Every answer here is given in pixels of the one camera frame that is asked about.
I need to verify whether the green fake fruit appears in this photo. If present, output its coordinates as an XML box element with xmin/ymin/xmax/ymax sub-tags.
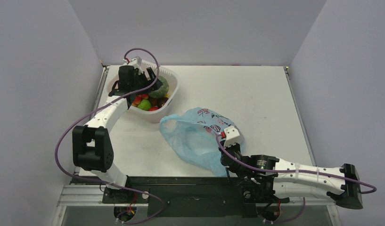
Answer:
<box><xmin>137</xmin><ymin>99</ymin><xmax>152</xmax><ymax>111</ymax></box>

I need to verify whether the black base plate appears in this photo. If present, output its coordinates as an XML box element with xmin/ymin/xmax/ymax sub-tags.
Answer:
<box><xmin>102</xmin><ymin>177</ymin><xmax>290</xmax><ymax>220</ymax></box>

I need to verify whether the dark brown fake fruit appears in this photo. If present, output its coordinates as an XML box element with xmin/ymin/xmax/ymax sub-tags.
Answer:
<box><xmin>157</xmin><ymin>97</ymin><xmax>169</xmax><ymax>108</ymax></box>

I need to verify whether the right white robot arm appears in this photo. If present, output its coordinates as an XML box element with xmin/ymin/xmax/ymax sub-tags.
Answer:
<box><xmin>219</xmin><ymin>144</ymin><xmax>363</xmax><ymax>210</ymax></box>

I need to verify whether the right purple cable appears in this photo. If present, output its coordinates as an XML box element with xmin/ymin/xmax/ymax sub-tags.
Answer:
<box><xmin>215</xmin><ymin>134</ymin><xmax>377</xmax><ymax>194</ymax></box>

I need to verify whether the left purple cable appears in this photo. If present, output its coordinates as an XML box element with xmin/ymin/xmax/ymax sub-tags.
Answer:
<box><xmin>54</xmin><ymin>48</ymin><xmax>165</xmax><ymax>225</ymax></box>

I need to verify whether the light blue plastic bag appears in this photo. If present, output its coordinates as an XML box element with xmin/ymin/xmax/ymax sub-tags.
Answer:
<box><xmin>159</xmin><ymin>107</ymin><xmax>237</xmax><ymax>177</ymax></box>

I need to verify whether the brown fake kiwi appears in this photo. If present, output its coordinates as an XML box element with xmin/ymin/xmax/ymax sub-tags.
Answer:
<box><xmin>148</xmin><ymin>97</ymin><xmax>158</xmax><ymax>106</ymax></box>

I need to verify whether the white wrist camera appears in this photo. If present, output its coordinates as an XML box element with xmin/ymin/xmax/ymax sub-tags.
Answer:
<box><xmin>123</xmin><ymin>56</ymin><xmax>142</xmax><ymax>68</ymax></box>
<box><xmin>221</xmin><ymin>126</ymin><xmax>242</xmax><ymax>148</ymax></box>

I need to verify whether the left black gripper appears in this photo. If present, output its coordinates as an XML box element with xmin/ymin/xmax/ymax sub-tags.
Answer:
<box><xmin>131</xmin><ymin>68</ymin><xmax>162</xmax><ymax>96</ymax></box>

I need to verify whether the purple cable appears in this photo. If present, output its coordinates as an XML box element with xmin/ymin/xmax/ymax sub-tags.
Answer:
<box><xmin>215</xmin><ymin>134</ymin><xmax>377</xmax><ymax>194</ymax></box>
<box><xmin>54</xmin><ymin>48</ymin><xmax>165</xmax><ymax>225</ymax></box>

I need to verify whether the small red fake fruit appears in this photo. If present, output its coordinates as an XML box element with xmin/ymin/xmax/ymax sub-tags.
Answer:
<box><xmin>148</xmin><ymin>106</ymin><xmax>159</xmax><ymax>111</ymax></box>

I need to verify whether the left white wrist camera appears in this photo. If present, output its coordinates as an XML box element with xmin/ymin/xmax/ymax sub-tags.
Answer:
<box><xmin>123</xmin><ymin>56</ymin><xmax>142</xmax><ymax>68</ymax></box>

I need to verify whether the green fake avocado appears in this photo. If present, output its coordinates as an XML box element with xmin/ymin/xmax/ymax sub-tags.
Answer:
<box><xmin>148</xmin><ymin>76</ymin><xmax>169</xmax><ymax>99</ymax></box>

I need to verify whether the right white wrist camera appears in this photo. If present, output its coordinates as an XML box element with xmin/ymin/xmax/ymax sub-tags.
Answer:
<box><xmin>221</xmin><ymin>126</ymin><xmax>242</xmax><ymax>148</ymax></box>

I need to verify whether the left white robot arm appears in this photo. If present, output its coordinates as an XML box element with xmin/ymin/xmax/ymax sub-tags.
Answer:
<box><xmin>72</xmin><ymin>65</ymin><xmax>162</xmax><ymax>202</ymax></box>

